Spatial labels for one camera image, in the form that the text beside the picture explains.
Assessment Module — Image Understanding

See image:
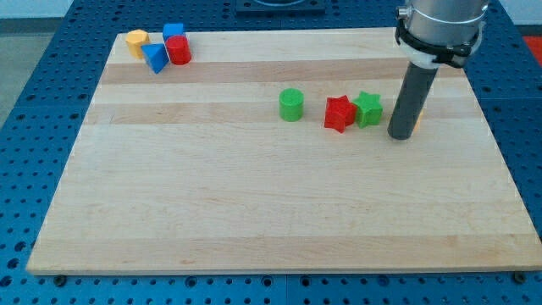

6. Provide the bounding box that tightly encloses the red star block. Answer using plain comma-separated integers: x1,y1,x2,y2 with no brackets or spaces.
324,96,357,133

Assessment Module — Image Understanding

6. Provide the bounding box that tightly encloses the red cylinder block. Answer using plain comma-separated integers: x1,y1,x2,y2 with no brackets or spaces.
165,35,191,65

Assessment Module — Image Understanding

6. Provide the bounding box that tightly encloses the blue cube block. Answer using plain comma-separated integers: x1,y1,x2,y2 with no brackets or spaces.
162,23,185,42

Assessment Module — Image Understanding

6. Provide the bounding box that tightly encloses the green cylinder block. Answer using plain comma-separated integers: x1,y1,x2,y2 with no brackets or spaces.
279,88,304,122

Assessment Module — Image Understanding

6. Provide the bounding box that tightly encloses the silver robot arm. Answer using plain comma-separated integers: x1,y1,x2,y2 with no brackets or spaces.
395,0,489,69

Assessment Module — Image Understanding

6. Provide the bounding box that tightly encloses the yellow block behind rod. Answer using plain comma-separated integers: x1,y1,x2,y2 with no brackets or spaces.
412,110,424,133

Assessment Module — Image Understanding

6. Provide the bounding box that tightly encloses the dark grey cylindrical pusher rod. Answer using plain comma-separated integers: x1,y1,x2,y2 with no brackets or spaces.
387,63,438,141

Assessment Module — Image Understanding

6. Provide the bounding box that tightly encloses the green star block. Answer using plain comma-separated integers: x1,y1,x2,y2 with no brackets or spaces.
353,91,383,129

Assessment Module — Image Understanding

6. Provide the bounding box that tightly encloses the blue triangular prism block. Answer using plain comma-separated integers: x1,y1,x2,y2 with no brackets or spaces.
141,43,169,74

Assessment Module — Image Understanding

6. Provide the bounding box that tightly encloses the yellow hexagonal block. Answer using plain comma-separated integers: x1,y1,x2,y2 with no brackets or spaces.
125,29,150,59

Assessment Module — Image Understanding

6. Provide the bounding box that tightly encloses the wooden board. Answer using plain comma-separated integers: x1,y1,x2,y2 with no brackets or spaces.
26,28,541,275

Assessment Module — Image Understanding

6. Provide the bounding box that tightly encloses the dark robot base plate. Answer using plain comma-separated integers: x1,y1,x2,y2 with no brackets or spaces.
234,0,326,15

